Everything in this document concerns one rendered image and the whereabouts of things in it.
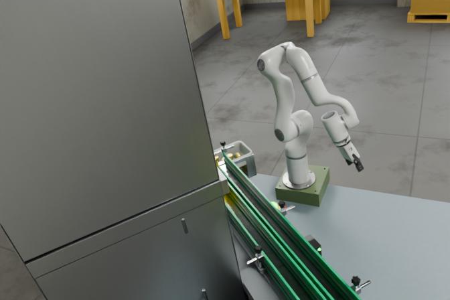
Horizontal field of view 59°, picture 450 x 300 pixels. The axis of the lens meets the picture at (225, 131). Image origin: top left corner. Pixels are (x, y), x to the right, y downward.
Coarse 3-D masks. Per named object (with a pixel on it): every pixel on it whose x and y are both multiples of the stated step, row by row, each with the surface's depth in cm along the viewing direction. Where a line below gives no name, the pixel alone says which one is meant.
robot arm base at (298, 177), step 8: (288, 160) 223; (296, 160) 220; (304, 160) 222; (288, 168) 227; (296, 168) 223; (304, 168) 224; (288, 176) 232; (296, 176) 226; (304, 176) 226; (312, 176) 233; (288, 184) 231; (296, 184) 229; (304, 184) 228; (312, 184) 228
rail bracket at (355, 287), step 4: (356, 276) 134; (352, 280) 133; (356, 280) 133; (360, 280) 133; (368, 280) 137; (356, 284) 133; (364, 284) 136; (368, 284) 137; (352, 288) 135; (356, 288) 134; (360, 288) 134; (356, 292) 134; (360, 292) 135
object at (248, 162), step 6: (252, 156) 236; (234, 162) 232; (240, 162) 234; (246, 162) 236; (252, 162) 238; (240, 168) 236; (246, 168) 238; (252, 168) 240; (246, 174) 240; (252, 174) 242
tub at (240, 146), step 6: (234, 144) 247; (240, 144) 247; (216, 150) 243; (228, 150) 247; (234, 150) 249; (240, 150) 250; (246, 150) 241; (222, 156) 247; (234, 156) 247; (246, 156) 234
